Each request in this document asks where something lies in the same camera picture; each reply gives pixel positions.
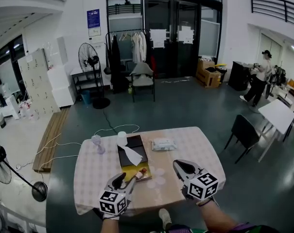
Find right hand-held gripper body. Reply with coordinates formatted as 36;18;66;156
180;169;219;201

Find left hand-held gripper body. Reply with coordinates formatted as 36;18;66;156
99;186;133;216

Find small red-capped item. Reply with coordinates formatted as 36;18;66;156
131;168;149;181

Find black and gold box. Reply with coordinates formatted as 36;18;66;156
117;134;153;183

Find person's left forearm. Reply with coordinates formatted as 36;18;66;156
101;218;120;233

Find person's right forearm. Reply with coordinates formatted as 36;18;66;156
198;200;238;233

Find brown cardboard box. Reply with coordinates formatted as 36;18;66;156
195;59;223;89

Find white foam box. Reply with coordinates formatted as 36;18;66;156
51;86;76;108
47;65;71;90

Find table with checked tablecloth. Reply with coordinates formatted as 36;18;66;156
73;126;226;216

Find white wet wipes packet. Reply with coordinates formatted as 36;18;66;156
151;137;177;152

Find white tissue roll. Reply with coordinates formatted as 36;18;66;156
116;130;144;166

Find person's white shoe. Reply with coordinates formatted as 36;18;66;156
158;208;173;231

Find person's patterned clothing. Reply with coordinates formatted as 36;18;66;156
149;222;283;233

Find dark upholstered chair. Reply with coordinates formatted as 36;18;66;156
224;114;262;165

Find wooden pallet platform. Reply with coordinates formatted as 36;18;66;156
32;106;71;173

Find blue waste bin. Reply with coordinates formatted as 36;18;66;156
80;89;92;105

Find black bin with yellow bag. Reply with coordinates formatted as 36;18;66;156
214;63;228;83

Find white square table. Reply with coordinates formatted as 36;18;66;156
257;99;294;164

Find black cabinet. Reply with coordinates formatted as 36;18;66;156
227;60;255;92

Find black shelf table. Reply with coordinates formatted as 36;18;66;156
69;67;105;102

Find group of white jugs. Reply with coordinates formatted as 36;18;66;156
18;100;35;120

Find black glass double door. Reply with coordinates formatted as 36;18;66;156
144;0;201;79

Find black hanging coat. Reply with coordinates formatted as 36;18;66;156
109;34;131;95

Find beige locker cabinet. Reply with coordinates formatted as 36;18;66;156
17;48;61;120

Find white hanging coats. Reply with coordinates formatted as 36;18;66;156
131;31;148;64

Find white paper door sign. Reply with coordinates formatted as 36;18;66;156
177;25;194;45
149;28;167;50

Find black clothes rack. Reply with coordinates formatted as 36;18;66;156
105;29;150;92

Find black balcony railing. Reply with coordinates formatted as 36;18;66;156
248;0;294;29

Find white floor cable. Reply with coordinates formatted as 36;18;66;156
15;123;140;170

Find grey chair with black frame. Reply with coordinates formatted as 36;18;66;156
129;62;156;103

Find white wall notice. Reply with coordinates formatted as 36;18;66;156
87;28;102;38

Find blue wall poster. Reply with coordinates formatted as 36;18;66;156
86;8;101;30

